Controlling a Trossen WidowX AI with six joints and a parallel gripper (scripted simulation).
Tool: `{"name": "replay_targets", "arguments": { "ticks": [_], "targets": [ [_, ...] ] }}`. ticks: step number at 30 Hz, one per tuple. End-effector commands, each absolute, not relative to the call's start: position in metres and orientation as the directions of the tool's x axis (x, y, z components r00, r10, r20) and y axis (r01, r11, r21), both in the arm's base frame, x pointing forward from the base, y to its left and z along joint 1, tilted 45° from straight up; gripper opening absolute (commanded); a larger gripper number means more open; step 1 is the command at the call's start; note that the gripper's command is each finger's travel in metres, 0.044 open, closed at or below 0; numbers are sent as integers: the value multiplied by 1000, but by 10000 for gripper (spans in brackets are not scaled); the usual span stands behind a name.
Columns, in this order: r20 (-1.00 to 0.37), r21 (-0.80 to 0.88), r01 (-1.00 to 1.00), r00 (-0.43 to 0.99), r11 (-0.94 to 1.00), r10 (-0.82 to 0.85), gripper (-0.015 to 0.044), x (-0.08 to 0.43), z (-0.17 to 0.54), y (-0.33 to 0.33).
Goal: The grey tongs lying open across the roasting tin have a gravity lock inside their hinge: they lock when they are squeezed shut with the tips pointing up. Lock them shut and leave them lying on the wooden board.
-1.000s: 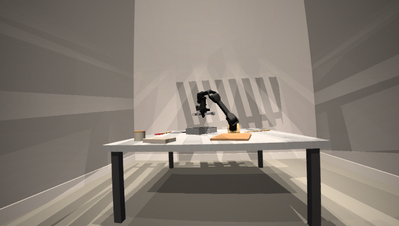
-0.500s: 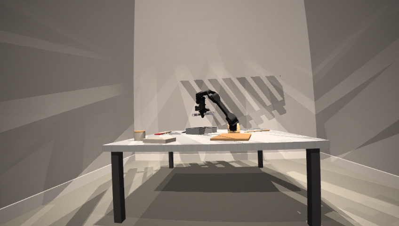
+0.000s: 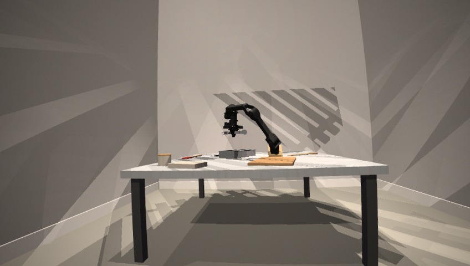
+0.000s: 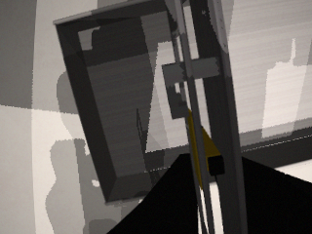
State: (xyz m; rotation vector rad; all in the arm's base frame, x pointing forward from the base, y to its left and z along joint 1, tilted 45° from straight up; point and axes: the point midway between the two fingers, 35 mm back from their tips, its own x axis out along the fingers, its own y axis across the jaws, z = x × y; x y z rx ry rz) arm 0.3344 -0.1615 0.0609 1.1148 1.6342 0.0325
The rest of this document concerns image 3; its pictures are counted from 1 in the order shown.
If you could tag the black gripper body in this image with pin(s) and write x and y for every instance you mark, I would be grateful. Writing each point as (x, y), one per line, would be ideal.
(233, 125)

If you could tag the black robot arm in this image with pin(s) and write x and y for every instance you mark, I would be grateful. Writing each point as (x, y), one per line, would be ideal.
(254, 114)

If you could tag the grey cylindrical container with orange lid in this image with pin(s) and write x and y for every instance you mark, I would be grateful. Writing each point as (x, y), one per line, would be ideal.
(164, 159)

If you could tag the grey rectangular roasting tin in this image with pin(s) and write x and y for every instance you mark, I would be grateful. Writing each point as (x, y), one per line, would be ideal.
(237, 153)

